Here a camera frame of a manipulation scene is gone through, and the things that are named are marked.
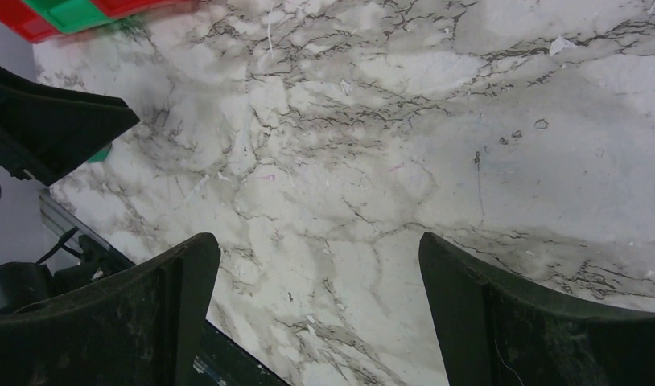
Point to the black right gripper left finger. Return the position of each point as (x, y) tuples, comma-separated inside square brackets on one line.
[(140, 326)]

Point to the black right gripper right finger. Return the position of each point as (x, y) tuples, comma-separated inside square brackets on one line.
[(495, 328)]

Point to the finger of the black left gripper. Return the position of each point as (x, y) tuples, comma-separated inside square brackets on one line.
[(46, 132)]

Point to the red plastic bin left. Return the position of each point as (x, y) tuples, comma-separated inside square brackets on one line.
[(26, 23)]

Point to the red plastic bin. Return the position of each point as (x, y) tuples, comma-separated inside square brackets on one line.
[(26, 23), (122, 8)]

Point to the green plastic bin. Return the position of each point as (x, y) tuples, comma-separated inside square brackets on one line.
[(69, 16)]

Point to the red plastic bin right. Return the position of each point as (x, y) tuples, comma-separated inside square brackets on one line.
[(122, 8)]

